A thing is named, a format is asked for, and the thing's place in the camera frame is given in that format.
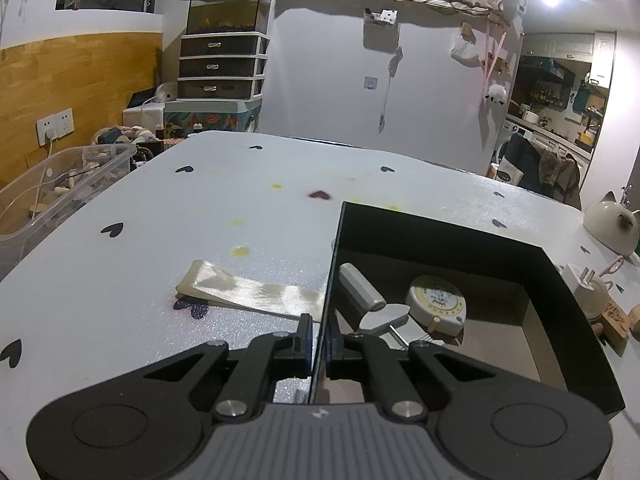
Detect white three drawer cabinet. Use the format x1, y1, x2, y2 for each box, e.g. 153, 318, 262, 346
177, 32, 270, 102

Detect dark chair with clothes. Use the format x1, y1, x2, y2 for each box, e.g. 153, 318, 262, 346
496, 133, 582, 210

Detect glass fish tank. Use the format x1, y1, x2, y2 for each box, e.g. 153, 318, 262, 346
186, 0, 272, 35

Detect black storage box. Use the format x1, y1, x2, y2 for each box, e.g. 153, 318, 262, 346
326, 203, 625, 417

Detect wooden stamp block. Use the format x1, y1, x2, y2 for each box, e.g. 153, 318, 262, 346
591, 299, 629, 356

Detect white double wall socket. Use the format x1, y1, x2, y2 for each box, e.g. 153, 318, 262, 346
36, 108, 75, 146

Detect grey cylinder tube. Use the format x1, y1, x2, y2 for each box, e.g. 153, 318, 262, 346
338, 263, 386, 313

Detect round cream tape measure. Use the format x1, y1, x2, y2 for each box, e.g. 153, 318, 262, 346
406, 275, 466, 337

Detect clear plastic storage bin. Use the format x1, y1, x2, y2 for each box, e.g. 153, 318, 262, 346
0, 143, 137, 276

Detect cream satin ribbon strip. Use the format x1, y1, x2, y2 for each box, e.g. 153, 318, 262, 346
176, 260, 324, 323

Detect white plush wall toy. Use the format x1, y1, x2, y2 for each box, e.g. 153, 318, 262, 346
484, 82, 508, 105

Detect teal patterned storage box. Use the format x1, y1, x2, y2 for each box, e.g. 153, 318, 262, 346
164, 99, 262, 138

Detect white suction cup hook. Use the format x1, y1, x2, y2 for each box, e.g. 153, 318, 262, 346
561, 263, 610, 321

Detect pink scissors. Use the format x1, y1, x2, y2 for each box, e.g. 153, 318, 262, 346
599, 256, 625, 278

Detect white cat shaped lamp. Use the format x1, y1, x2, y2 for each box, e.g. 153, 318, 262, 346
582, 191, 639, 258

